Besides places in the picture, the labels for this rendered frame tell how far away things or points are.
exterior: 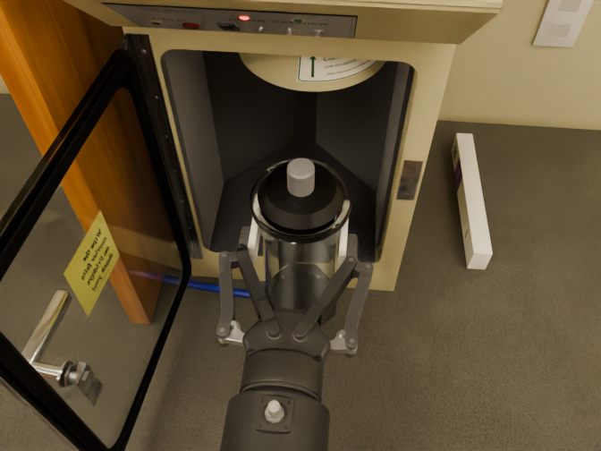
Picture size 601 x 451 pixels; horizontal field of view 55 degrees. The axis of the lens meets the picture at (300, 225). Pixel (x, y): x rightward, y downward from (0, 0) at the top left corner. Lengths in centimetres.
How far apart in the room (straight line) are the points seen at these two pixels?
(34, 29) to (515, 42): 82
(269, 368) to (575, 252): 66
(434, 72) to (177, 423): 55
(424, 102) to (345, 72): 9
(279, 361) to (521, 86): 82
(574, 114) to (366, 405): 73
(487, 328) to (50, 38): 69
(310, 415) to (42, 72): 38
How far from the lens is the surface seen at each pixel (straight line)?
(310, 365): 53
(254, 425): 49
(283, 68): 63
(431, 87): 61
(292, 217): 58
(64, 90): 61
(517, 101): 122
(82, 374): 59
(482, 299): 94
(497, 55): 114
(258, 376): 52
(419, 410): 84
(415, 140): 66
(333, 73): 62
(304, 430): 50
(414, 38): 52
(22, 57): 55
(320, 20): 46
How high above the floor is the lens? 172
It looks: 53 degrees down
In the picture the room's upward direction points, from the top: straight up
